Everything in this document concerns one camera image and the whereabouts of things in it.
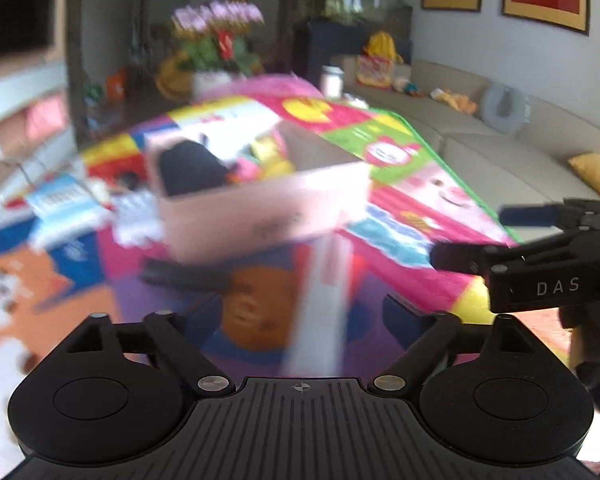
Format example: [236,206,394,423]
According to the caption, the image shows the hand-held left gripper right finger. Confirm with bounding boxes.
[372,294,537,394]

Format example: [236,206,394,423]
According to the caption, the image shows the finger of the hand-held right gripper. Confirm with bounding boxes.
[429,240,511,276]
[499,198,598,229]

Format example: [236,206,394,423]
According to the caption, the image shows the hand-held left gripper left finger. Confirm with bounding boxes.
[55,294,236,396]

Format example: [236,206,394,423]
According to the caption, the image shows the white foam rocket toy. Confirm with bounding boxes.
[286,234,353,377]

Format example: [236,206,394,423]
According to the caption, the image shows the pink cardboard box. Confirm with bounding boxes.
[144,122,372,263]

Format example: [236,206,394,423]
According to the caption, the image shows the black plush toy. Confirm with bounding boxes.
[159,141,232,197]

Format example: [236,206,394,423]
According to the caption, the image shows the blue tissue packet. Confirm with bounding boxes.
[26,174,112,243]

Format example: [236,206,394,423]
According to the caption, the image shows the person's right hand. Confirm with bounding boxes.
[559,304,600,418]

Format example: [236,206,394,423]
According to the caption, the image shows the beige sofa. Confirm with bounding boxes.
[342,57,600,256]

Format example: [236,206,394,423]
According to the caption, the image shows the colourful cartoon play mat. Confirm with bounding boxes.
[0,74,541,480]

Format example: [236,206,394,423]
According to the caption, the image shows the yellow cushion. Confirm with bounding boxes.
[568,153,600,202]

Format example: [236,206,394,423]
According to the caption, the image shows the grey neck pillow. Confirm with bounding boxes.
[481,82,532,135]

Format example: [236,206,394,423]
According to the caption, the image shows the white packet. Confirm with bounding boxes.
[111,191,165,247]

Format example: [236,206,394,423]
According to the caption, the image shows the small toys on sofa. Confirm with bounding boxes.
[394,79,478,115]

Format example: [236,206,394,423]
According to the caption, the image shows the yellow cartoon bag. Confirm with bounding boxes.
[356,31,404,90]

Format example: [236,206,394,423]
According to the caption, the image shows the white cylindrical bin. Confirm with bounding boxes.
[321,65,344,100]

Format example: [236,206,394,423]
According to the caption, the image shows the dark cabinet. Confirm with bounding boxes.
[294,7,414,98]

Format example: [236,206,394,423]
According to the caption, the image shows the large yellow plush toy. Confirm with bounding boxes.
[155,55,197,101]

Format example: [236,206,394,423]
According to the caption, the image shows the orange box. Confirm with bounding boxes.
[106,71,129,100]

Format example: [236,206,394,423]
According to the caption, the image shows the potted purple orchid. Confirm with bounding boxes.
[171,0,265,96]

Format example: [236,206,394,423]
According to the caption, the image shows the white wall cabinet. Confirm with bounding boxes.
[0,47,78,191]

